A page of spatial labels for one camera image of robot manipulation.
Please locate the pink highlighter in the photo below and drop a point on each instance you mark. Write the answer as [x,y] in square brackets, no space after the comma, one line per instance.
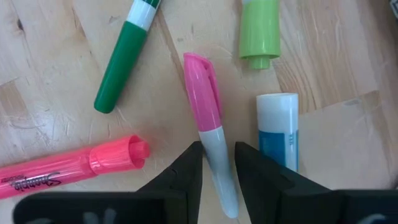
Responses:
[62,171]

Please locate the small pink cap marker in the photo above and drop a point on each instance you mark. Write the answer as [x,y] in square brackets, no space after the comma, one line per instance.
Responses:
[205,102]

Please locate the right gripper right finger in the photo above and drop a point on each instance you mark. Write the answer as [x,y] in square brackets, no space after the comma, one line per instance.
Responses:
[280,202]

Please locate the teal Expo marker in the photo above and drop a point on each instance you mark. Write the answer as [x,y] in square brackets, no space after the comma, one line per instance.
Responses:
[276,118]

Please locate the thin green marker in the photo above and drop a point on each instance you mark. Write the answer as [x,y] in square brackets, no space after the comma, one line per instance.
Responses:
[121,65]

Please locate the light green Expo marker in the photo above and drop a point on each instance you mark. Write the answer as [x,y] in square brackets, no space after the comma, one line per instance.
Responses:
[259,34]

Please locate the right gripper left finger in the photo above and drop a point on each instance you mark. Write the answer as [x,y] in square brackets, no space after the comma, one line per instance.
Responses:
[174,199]

